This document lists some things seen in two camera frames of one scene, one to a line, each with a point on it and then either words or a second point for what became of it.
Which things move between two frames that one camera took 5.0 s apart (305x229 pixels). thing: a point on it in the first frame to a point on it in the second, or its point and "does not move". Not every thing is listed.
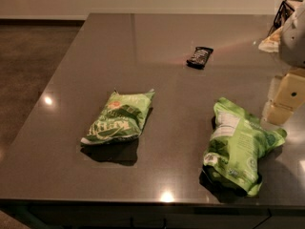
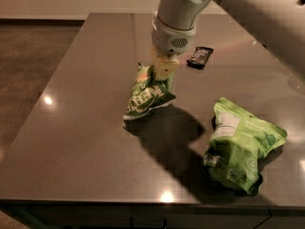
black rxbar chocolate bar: x=200 y=57 does not move
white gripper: x=294 y=43 to x=171 y=41
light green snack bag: x=238 y=143 does not move
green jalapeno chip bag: x=122 y=116 to x=149 y=92
